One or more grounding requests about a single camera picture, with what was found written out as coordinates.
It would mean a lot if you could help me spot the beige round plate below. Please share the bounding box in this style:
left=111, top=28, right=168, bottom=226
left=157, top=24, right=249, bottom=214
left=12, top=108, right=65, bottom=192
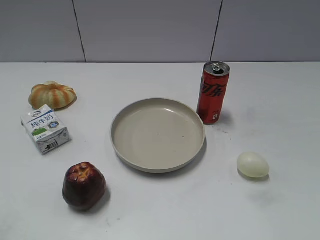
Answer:
left=110, top=98, right=206, bottom=174

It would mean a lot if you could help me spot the striped bread bun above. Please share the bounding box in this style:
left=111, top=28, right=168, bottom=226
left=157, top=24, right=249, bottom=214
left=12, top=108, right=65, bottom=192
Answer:
left=28, top=81, right=77, bottom=110

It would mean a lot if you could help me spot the dark red apple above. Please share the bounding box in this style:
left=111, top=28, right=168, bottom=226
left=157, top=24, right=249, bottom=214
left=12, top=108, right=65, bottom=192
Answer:
left=62, top=162, right=107, bottom=211

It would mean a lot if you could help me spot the white egg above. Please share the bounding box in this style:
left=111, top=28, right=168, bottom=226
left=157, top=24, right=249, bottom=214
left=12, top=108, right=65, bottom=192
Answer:
left=237, top=152, right=270, bottom=178

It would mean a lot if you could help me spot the white milk carton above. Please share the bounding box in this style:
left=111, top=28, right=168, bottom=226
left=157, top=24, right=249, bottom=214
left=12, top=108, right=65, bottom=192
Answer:
left=20, top=104, right=71, bottom=155

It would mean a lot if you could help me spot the red cola can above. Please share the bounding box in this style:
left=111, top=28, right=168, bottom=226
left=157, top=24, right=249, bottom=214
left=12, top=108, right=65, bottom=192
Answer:
left=196, top=61, right=230, bottom=125

